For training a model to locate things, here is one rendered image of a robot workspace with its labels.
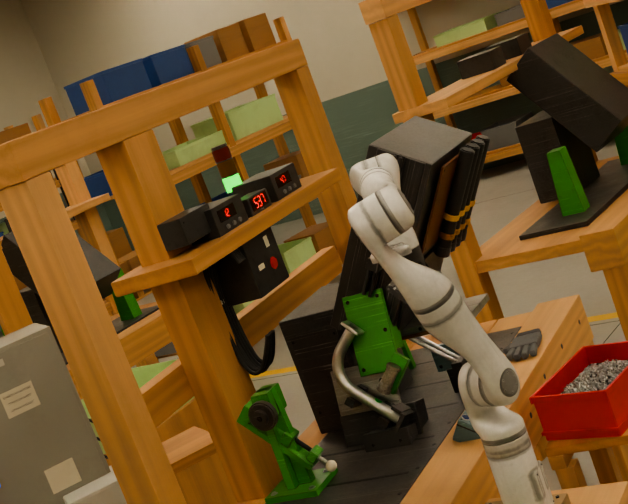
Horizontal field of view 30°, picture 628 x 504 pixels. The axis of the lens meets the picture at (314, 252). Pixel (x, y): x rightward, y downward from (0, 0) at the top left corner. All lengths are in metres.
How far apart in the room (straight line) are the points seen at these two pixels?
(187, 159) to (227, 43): 1.19
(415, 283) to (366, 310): 0.85
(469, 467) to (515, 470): 0.36
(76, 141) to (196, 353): 0.62
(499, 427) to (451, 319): 0.26
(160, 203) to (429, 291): 0.96
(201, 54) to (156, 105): 5.87
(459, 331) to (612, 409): 0.73
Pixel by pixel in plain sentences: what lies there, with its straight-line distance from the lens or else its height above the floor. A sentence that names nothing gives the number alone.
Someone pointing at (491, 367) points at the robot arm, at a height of 1.22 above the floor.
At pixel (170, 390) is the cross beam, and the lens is 2.96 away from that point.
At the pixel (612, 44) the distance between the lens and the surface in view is 6.93.
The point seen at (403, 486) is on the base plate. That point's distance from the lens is 2.76.
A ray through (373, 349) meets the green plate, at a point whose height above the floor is 1.13.
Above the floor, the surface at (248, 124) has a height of 1.51.
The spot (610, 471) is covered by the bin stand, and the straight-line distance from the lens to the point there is 3.28.
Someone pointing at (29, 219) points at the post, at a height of 1.77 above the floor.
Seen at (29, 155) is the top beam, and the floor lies 1.90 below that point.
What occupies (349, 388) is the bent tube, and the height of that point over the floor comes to 1.06.
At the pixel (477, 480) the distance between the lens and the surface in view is 2.74.
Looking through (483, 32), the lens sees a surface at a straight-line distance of 11.93.
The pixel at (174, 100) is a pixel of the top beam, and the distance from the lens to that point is 3.13.
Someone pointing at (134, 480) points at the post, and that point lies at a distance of 2.73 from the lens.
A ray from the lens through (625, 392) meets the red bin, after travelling 2.95.
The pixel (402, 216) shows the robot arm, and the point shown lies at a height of 1.56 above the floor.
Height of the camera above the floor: 1.91
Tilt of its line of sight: 9 degrees down
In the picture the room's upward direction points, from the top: 21 degrees counter-clockwise
